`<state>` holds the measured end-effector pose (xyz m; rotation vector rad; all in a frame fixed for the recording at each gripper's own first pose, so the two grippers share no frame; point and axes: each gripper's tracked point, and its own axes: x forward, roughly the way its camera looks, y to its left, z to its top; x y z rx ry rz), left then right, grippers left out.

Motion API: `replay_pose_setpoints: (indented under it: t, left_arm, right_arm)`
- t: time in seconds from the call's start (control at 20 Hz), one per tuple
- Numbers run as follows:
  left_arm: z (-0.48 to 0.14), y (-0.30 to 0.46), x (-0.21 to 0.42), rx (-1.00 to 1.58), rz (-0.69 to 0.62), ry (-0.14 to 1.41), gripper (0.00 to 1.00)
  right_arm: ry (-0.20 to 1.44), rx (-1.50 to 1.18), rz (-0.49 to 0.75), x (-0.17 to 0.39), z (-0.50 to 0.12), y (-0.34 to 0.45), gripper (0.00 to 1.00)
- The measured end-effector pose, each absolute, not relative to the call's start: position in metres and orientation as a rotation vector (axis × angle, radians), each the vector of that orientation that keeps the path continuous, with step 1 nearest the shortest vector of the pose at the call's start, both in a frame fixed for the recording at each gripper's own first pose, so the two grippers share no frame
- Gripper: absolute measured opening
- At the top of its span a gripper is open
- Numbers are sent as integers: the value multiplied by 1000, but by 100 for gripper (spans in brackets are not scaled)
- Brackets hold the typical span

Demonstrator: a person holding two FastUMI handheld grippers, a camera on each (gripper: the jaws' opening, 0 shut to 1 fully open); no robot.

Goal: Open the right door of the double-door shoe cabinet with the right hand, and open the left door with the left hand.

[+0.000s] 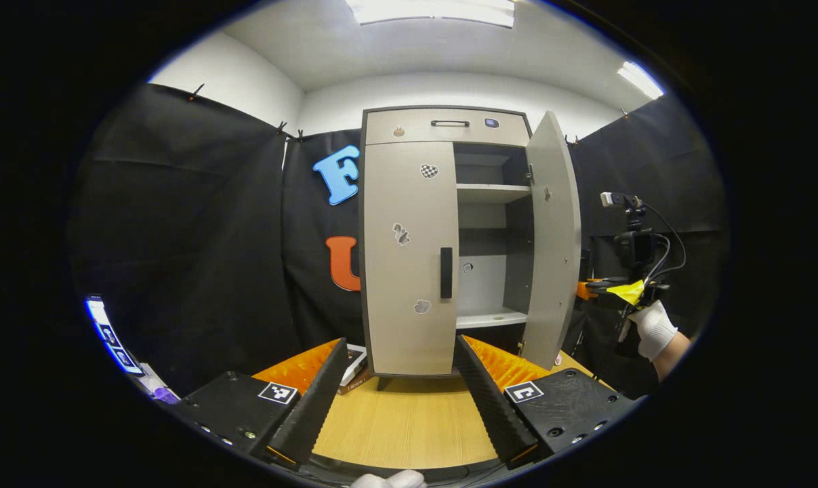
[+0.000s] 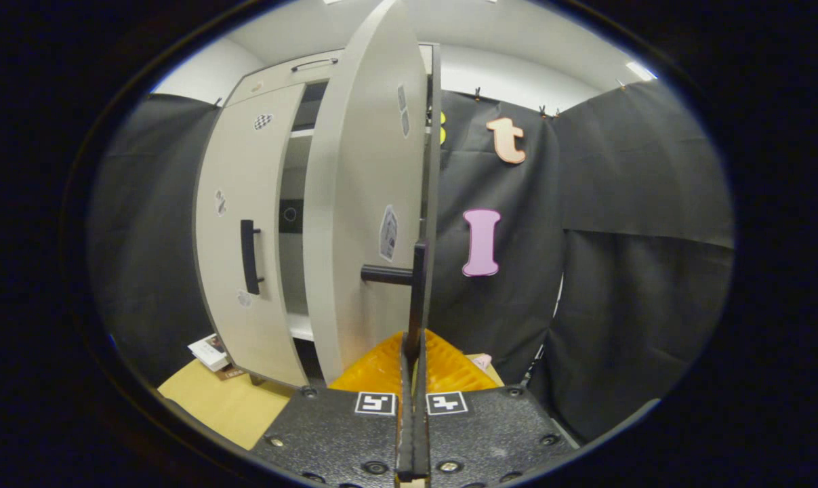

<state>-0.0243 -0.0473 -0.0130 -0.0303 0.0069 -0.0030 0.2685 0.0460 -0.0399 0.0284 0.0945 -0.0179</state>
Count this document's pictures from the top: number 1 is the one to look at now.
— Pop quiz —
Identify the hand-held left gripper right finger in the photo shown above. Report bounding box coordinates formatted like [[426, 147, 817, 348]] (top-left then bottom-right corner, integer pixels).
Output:
[[454, 333, 644, 470]]

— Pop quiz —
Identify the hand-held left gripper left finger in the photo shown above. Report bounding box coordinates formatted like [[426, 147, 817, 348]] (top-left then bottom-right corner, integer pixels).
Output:
[[178, 337, 350, 470]]

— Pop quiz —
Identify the grey cabinet door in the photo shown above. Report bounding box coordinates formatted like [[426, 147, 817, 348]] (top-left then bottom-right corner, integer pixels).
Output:
[[362, 140, 459, 378], [520, 110, 583, 373]]

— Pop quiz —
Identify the grey double-door shoe cabinet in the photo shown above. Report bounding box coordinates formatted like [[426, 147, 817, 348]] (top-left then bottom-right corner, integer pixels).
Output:
[[359, 105, 583, 392]]

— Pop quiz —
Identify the grey cabinet shelf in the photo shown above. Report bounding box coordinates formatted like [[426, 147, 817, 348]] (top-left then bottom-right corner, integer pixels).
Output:
[[455, 182, 533, 205], [455, 306, 529, 331]]

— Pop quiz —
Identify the grey cabinet drawer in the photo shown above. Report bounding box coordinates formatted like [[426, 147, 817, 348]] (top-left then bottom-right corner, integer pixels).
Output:
[[364, 108, 533, 147]]

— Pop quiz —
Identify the white booklet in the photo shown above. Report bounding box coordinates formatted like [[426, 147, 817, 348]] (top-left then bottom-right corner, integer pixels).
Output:
[[338, 343, 371, 396]]

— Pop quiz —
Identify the small purple object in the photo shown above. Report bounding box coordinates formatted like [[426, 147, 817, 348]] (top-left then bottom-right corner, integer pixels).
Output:
[[138, 363, 181, 406]]

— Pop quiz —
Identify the small ceiling light panel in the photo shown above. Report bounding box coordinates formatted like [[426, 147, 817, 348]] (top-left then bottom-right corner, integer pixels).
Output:
[[616, 60, 666, 101]]

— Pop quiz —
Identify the black backdrop cloth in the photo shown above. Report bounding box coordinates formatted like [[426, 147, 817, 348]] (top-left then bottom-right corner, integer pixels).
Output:
[[70, 83, 729, 401]]

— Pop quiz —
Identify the large ceiling light panel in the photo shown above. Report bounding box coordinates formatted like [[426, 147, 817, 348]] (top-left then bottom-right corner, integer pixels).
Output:
[[344, 0, 517, 28]]

